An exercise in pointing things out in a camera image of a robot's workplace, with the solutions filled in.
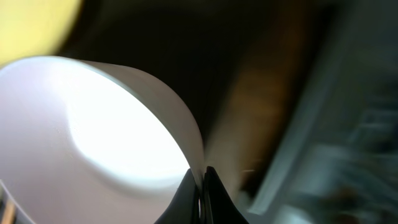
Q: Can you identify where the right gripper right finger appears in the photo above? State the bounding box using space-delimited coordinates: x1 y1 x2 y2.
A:
201 166 248 224

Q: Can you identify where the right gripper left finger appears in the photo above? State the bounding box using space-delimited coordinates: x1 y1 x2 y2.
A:
155 169 200 224

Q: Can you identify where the pink white bowl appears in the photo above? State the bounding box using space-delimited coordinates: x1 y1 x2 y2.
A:
1 56 204 223

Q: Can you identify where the grey dishwasher rack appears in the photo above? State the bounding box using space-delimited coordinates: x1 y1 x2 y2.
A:
245 0 397 223

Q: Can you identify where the dark brown serving tray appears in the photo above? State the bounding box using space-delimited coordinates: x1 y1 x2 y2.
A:
59 1 327 197

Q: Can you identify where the yellow plate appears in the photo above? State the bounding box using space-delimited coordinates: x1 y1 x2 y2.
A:
1 0 83 65

